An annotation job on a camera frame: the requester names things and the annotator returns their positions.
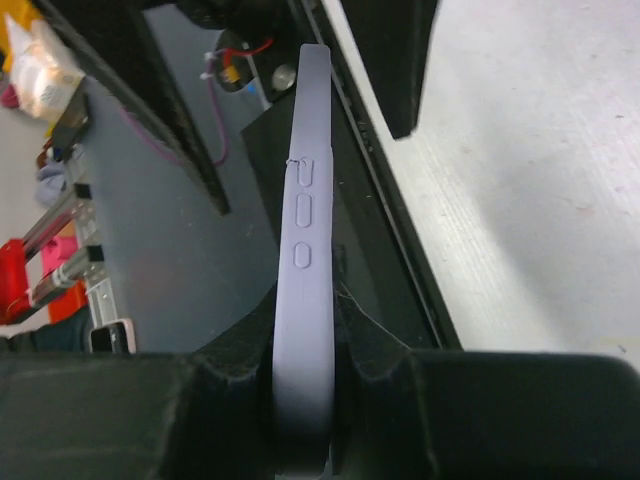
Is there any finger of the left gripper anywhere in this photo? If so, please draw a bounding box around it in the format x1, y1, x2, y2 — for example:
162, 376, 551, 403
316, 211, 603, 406
341, 0, 439, 140
34, 0, 230, 215

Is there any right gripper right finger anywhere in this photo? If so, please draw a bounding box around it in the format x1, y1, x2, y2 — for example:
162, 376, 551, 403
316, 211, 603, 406
332, 288, 639, 479

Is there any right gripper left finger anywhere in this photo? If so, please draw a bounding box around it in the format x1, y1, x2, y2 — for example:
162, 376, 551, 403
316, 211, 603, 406
0, 309, 276, 480

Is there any colourful clutter pile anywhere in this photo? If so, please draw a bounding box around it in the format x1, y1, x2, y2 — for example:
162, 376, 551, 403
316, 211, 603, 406
0, 0, 91, 326

